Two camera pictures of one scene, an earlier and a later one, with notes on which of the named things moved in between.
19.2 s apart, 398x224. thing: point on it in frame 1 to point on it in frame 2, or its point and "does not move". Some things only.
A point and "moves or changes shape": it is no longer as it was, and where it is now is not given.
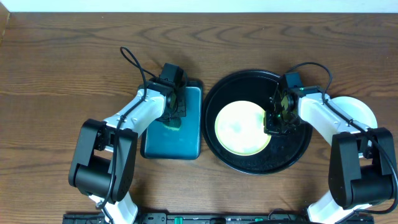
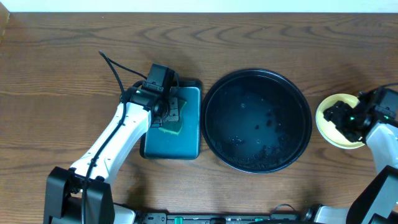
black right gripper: (269, 127) to (335, 112)
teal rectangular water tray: (158, 142) does not move
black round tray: (281, 152) does not move
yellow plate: (239, 128) moves or changes shape
